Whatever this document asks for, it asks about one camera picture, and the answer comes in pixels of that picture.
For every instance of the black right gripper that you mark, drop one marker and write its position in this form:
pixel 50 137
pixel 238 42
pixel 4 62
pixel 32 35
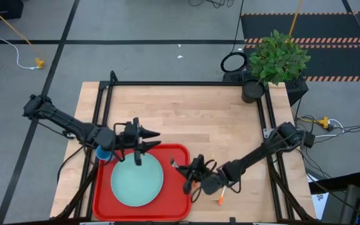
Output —
pixel 209 179

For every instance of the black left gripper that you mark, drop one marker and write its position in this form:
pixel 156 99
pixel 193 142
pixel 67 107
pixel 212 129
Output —
pixel 130 136

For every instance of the teal ceramic plate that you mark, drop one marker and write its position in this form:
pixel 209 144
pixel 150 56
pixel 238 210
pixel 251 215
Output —
pixel 136 184

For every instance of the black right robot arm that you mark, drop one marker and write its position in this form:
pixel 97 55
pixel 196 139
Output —
pixel 261 150

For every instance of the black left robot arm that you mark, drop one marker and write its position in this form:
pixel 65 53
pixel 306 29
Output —
pixel 70 125

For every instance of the red plastic tray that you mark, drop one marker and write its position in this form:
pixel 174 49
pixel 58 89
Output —
pixel 173 200

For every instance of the blue plastic cup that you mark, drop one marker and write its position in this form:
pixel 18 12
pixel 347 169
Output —
pixel 103 154

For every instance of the black plant pot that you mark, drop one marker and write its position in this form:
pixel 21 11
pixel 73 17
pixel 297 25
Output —
pixel 252 91

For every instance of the small black adapter box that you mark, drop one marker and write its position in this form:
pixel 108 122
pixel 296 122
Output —
pixel 308 139

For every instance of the white paper sheet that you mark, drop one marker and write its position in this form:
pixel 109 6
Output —
pixel 320 203

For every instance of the green leafy plant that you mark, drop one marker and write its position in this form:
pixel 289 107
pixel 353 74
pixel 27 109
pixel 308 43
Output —
pixel 277 57

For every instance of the yellow power plug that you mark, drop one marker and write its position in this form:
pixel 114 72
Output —
pixel 324 122

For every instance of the black hazard-striped floor mat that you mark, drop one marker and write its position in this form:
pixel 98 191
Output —
pixel 336 59

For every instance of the black metal table frame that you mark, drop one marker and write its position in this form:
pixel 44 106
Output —
pixel 183 83

